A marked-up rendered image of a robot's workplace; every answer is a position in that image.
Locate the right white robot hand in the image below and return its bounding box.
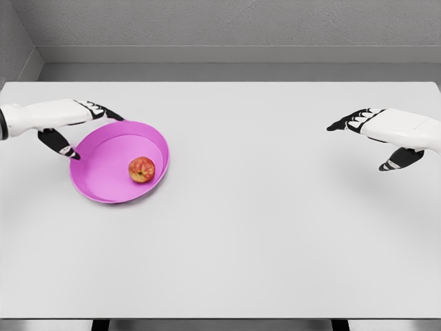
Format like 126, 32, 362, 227
326, 108, 425, 172

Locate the red yellow apple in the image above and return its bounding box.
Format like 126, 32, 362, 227
128, 156, 156, 183

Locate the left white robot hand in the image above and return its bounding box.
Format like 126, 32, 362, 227
32, 99, 125, 161

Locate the pink round plate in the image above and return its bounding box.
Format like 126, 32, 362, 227
69, 119, 171, 205

